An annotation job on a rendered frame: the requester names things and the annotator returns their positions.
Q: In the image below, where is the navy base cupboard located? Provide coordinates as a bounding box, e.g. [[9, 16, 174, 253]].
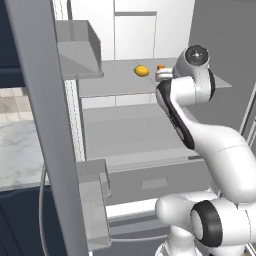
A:
[[0, 185, 69, 256]]

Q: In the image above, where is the grey fridge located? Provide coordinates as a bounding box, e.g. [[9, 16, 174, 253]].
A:
[[51, 0, 256, 256]]

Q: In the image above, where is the grey straight door handle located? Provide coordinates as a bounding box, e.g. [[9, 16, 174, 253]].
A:
[[238, 83, 256, 145]]

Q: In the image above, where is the grey fridge drawer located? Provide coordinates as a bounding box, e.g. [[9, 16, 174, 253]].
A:
[[102, 159, 215, 207]]

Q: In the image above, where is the grey fridge door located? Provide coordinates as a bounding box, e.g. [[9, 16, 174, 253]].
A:
[[187, 0, 256, 148], [4, 0, 90, 256]]

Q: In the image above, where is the navy wall cupboard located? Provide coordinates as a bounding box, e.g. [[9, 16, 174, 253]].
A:
[[0, 0, 27, 88]]

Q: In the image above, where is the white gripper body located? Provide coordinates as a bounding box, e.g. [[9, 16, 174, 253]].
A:
[[154, 67, 175, 83]]

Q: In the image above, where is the grey curved door handle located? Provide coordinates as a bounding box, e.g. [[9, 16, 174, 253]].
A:
[[38, 163, 51, 256]]

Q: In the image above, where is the yellow lemon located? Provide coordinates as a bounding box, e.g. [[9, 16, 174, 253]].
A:
[[133, 64, 150, 78]]

